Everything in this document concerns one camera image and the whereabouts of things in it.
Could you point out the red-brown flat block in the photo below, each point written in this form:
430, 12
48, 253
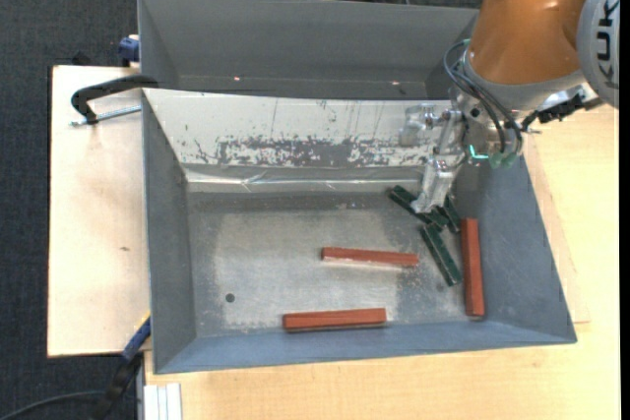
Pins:
334, 319
472, 268
369, 256

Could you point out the grey metal bin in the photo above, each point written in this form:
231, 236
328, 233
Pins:
295, 236

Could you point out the dark green flat block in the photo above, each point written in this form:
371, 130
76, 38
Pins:
442, 256
453, 216
402, 198

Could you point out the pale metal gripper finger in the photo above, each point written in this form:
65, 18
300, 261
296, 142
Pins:
445, 179
427, 192

